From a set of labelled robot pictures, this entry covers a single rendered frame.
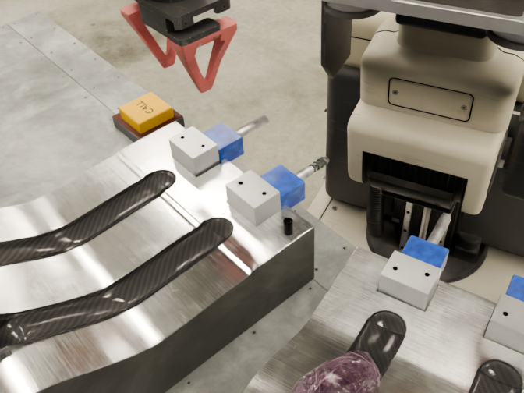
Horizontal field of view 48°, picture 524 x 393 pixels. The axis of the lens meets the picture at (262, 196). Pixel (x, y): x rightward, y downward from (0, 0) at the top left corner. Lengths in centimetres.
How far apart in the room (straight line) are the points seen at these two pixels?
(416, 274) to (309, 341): 12
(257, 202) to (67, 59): 63
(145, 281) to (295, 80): 190
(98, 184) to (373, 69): 42
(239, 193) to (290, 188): 6
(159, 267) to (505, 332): 34
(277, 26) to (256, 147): 87
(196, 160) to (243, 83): 178
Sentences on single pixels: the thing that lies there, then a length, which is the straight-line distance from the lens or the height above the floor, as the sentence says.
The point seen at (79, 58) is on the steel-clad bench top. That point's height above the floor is 80.
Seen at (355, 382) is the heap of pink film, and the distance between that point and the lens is 50.
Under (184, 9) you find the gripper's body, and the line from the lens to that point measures 56.
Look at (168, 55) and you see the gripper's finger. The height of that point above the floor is 101.
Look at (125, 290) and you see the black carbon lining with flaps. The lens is 61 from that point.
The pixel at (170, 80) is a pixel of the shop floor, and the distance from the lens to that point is 253.
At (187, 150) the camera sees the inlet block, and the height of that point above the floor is 92.
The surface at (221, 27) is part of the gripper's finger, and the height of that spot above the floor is 107.
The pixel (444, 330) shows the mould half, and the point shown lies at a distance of 60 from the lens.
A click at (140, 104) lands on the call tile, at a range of 92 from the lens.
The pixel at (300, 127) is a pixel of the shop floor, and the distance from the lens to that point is 219.
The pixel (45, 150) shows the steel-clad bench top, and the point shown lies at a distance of 94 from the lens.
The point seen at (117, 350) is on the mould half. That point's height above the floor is 89.
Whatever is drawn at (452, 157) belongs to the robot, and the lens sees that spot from 89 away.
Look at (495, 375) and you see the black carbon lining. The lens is 59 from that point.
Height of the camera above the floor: 135
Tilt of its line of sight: 44 degrees down
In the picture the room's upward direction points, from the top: 5 degrees counter-clockwise
